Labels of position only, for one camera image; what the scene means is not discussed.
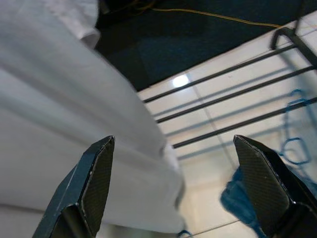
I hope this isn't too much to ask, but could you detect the blue denim cloth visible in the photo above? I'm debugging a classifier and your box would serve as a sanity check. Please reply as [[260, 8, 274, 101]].
[[219, 166, 268, 238]]

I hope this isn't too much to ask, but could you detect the thin yellow cable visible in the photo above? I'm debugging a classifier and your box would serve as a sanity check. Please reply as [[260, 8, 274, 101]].
[[128, 0, 317, 32]]

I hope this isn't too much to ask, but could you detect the thin blue wire hanger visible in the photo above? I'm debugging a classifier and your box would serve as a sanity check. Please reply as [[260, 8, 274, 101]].
[[278, 88, 313, 166]]

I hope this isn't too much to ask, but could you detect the white hanging shirt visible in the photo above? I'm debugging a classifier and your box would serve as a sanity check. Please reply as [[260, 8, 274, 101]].
[[0, 0, 186, 235]]

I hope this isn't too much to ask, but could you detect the dark blue carpet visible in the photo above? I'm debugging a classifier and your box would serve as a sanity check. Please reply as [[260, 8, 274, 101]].
[[95, 0, 317, 91]]

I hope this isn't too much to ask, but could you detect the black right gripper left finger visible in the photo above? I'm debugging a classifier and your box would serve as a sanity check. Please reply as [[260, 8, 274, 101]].
[[32, 135, 116, 238]]

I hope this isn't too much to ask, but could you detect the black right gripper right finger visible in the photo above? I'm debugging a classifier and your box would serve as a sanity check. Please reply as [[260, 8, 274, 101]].
[[233, 134, 317, 238]]

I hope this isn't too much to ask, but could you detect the black metal clothes rack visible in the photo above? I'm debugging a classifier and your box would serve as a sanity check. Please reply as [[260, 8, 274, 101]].
[[142, 0, 317, 149]]

